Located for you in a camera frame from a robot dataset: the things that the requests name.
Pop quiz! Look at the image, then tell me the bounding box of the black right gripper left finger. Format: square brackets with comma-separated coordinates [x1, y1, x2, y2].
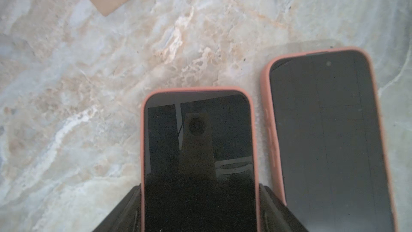
[93, 185, 142, 232]

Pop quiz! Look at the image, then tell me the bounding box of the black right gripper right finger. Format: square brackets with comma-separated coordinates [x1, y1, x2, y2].
[259, 184, 308, 232]

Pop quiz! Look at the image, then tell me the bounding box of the pink case phone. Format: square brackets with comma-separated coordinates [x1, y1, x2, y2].
[141, 87, 261, 232]
[260, 47, 398, 232]

